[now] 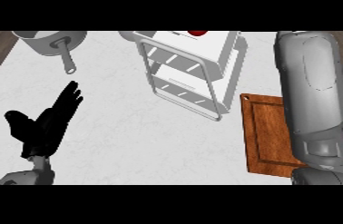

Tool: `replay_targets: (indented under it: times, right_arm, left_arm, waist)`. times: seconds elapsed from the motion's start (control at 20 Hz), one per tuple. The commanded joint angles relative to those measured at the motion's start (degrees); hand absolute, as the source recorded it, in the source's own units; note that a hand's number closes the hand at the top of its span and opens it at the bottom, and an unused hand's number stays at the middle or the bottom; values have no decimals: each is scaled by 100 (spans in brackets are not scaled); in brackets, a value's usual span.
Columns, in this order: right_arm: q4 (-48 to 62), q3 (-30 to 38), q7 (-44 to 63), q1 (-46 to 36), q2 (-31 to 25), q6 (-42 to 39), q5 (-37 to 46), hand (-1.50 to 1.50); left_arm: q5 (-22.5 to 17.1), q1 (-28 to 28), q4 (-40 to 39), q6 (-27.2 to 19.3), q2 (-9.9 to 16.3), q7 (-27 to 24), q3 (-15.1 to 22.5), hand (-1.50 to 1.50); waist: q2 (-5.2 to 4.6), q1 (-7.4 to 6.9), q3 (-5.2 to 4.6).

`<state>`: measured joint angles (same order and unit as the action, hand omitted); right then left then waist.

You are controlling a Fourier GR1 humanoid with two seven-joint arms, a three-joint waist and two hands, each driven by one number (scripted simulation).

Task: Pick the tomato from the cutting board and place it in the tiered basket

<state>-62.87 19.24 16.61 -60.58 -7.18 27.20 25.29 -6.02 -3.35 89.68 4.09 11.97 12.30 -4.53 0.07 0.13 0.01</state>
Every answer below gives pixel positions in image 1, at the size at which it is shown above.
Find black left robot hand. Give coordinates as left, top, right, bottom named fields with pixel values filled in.
left=4, top=80, right=85, bottom=160

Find brown wooden cutting board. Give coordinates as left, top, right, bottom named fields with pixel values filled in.
left=239, top=93, right=310, bottom=179

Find grey pot with handle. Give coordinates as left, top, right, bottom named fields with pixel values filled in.
left=11, top=31, right=89, bottom=75

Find white tiered wire basket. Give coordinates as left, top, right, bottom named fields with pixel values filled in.
left=119, top=31, right=251, bottom=122

